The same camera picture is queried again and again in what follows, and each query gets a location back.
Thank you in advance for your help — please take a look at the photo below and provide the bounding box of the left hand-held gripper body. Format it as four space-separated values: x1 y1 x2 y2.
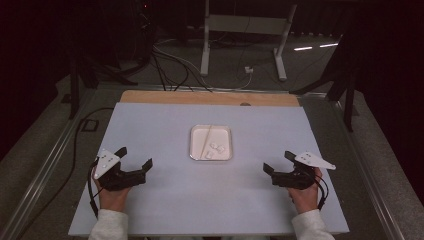
93 148 148 192

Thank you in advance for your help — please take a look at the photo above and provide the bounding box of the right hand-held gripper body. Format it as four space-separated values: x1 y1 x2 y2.
271 151 337 191

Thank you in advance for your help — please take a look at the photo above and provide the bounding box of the thin wooden stick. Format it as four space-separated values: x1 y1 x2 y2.
200 125 214 159

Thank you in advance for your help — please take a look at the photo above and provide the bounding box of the white rectangular tray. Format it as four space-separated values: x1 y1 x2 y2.
189 124 234 162

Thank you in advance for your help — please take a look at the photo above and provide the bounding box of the person's right hand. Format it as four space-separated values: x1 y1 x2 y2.
287 167 324 215

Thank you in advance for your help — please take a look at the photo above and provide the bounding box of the person's left hand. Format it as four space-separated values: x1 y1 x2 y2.
93 177 132 213

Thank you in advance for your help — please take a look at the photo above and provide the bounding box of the light grey table mat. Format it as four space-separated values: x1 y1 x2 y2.
68 102 350 237

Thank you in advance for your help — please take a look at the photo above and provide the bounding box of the black floor socket plate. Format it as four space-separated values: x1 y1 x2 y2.
80 118 100 133

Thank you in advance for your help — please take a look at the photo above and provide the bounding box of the black tripod stand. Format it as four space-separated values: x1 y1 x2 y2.
289 31 357 133

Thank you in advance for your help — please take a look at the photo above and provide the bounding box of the dark equipment with red light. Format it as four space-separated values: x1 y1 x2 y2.
131 0 158 34

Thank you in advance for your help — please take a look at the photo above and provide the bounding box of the left hand-held gripper black cable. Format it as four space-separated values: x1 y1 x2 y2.
87 159 102 218

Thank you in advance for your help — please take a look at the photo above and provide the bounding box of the hand-held gripper black cable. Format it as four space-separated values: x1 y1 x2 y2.
87 159 102 218
312 174 330 212

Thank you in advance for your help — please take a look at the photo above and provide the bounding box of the right hand-held gripper black cable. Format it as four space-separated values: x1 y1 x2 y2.
312 174 330 212

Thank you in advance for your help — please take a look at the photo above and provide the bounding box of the black floor cable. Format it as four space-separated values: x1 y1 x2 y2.
16 106 115 236

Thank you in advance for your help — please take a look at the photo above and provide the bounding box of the metal floor rail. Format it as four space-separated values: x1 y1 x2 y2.
328 99 406 240
0 87 98 240

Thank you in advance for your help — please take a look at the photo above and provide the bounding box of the bundle of black cables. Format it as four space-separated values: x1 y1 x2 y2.
150 46 213 93

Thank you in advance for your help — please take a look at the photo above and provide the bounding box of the white floor cable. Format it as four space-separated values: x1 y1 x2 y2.
153 38 253 92

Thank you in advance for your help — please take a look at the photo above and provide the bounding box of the white metal stand frame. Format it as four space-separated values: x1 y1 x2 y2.
199 0 298 82

